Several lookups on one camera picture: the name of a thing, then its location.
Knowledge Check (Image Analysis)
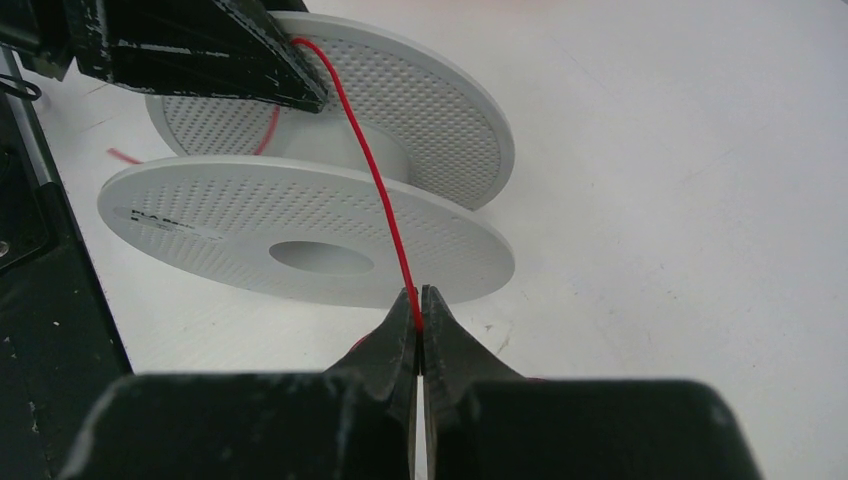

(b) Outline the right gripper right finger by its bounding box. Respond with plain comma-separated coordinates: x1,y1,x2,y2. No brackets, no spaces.
421,286,761,479

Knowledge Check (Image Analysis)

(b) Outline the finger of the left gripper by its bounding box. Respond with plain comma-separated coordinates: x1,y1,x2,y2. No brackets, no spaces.
63,0,328,113

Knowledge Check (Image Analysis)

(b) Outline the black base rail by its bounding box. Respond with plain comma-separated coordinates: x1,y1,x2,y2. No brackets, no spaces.
1,49,131,479

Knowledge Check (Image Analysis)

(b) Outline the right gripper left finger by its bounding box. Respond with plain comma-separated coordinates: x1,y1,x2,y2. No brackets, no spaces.
60,293,417,479

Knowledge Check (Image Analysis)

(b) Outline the white perforated spool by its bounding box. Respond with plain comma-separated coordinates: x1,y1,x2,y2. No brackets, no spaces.
97,11,515,308

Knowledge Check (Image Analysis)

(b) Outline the thin red wire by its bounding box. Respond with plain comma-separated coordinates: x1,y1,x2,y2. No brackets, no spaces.
105,36,425,334

